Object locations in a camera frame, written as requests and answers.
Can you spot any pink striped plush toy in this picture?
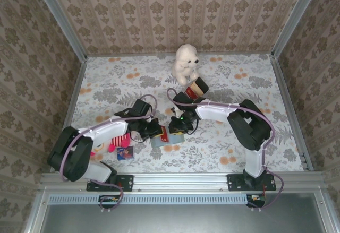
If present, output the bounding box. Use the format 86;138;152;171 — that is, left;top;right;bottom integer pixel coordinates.
90;133;132;159

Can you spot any small blue box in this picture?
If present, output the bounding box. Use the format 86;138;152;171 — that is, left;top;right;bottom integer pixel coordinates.
116;145;134;161

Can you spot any red tan black box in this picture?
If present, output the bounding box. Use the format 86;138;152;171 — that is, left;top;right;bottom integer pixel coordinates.
185;77;210;102

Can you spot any floral patterned table cover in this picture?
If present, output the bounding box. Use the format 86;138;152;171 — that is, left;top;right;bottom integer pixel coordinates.
57;54;306;174

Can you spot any white plush bear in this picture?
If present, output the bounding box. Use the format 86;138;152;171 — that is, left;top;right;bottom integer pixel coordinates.
170;44;201;85

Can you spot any black connector board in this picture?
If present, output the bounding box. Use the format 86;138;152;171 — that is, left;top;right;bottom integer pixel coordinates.
98;194;123;209
245;193;266;209

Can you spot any grey metal sheet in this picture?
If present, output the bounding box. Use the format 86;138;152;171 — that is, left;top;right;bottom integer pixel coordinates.
39;193;327;233

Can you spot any aluminium frame bar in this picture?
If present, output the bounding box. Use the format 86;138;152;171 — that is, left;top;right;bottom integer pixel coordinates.
39;171;329;194
270;0;324;58
30;0;88;61
269;54;316;172
50;56;88;174

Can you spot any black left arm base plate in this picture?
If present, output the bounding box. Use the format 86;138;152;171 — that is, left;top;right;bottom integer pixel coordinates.
86;174;134;192

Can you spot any slotted white cable duct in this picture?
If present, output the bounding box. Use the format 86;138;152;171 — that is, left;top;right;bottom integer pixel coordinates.
49;193;250;205

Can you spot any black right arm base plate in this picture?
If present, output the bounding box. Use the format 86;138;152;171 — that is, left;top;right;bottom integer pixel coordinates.
227;174;277;192

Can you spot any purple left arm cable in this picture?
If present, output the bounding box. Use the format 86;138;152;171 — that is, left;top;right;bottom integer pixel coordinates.
60;94;158;211

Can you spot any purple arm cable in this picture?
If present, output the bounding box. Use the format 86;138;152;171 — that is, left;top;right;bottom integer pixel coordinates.
60;94;158;211
166;88;284;210

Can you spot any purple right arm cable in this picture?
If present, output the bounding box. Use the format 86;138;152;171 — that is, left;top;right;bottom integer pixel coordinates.
166;88;284;210

